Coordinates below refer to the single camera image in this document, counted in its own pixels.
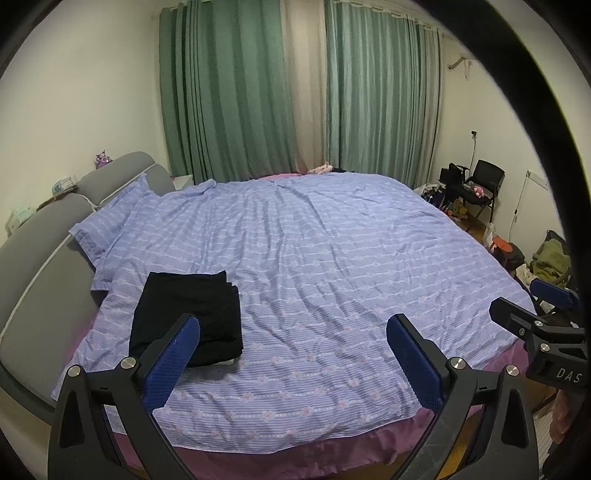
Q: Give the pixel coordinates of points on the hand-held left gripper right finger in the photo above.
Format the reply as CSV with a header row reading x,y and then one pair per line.
x,y
415,364

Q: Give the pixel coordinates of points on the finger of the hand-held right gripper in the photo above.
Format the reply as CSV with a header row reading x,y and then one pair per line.
x,y
554,293
512,318

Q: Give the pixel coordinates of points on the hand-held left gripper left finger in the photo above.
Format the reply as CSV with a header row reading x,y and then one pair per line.
x,y
173,360

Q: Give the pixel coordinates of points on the black pants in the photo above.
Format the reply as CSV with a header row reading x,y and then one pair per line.
x,y
194,295

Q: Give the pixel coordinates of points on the olive green clothing pile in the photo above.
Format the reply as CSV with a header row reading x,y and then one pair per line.
x,y
551,261

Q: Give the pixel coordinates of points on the dark floor bag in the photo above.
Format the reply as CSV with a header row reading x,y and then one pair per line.
x,y
516,256

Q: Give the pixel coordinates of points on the purple striped floral blanket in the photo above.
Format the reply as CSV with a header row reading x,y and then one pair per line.
x,y
323,277

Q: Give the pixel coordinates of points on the pink plush toy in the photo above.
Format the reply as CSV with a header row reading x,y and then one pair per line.
x,y
478,190

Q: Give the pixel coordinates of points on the black folding chair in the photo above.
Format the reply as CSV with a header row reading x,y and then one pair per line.
x,y
489,177

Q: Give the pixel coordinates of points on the colourful toy pile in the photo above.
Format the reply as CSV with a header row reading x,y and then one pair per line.
x,y
443,201

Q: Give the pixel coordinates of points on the purple striped pillow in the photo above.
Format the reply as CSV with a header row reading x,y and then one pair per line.
x,y
111,217

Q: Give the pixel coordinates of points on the black bag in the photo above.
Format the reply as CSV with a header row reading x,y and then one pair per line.
x,y
450,174

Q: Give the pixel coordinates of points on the grey padded headboard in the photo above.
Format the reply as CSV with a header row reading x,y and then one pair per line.
x,y
46,258

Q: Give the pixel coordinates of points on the white nightstand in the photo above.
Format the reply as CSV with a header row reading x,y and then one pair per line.
x,y
183,182

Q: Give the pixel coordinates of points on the pale green packet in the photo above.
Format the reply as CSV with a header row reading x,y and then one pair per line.
x,y
21,218
65,185

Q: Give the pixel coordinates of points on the purple plush doll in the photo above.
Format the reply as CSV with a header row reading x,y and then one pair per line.
x,y
103,159

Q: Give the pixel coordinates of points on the pink plush animal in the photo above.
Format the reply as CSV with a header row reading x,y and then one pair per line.
x,y
321,169

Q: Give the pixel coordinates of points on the beige sheer curtain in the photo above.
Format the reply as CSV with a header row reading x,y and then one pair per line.
x,y
307,92

